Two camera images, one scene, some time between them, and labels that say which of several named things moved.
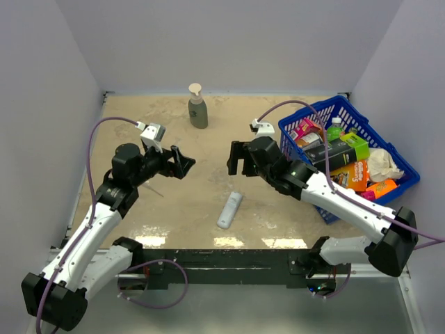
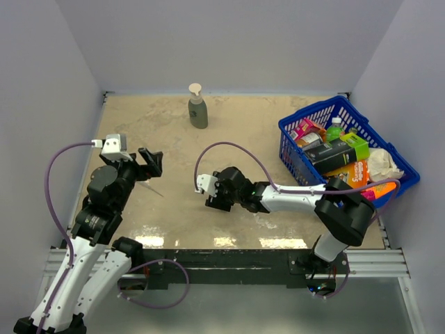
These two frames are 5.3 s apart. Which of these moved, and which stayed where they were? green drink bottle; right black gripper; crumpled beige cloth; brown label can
Moved: right black gripper
Stayed: green drink bottle; brown label can; crumpled beige cloth
